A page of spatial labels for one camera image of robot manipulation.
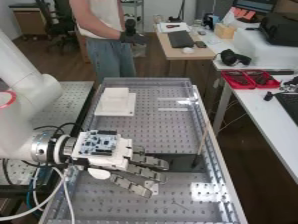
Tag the white desk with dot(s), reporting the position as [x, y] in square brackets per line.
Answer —
[266, 116]

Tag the black phone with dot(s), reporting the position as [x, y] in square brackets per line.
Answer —
[201, 44]

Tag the person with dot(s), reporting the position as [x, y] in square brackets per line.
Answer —
[108, 50]

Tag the black case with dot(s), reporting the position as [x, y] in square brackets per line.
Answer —
[281, 30]

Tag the small white box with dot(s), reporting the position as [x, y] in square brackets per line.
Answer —
[116, 100]

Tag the wooden tissue box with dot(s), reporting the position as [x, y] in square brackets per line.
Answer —
[225, 31]

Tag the black keyboard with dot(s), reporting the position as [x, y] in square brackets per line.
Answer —
[289, 108]
[180, 39]

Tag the small black object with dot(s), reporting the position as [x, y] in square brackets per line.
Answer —
[269, 96]

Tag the dark computer monitor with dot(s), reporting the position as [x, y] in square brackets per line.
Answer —
[254, 5]

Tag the red tray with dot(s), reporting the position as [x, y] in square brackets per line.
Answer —
[238, 80]
[264, 79]

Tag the clear box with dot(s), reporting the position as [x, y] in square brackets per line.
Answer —
[177, 133]

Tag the white computer mouse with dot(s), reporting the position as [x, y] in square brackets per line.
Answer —
[188, 50]

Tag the black plate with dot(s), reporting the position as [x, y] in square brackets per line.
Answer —
[180, 163]

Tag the black headphones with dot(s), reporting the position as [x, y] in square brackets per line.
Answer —
[234, 57]

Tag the wooden cabinet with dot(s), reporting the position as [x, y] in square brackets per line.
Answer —
[28, 20]

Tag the black office chair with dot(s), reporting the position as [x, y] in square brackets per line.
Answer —
[55, 23]

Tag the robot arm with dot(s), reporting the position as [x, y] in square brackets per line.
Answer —
[27, 96]

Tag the black handheld controller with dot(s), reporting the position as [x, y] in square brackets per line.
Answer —
[131, 31]

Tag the wooden desk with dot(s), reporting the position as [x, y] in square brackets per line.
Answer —
[187, 55]

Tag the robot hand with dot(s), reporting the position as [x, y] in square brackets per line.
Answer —
[104, 150]

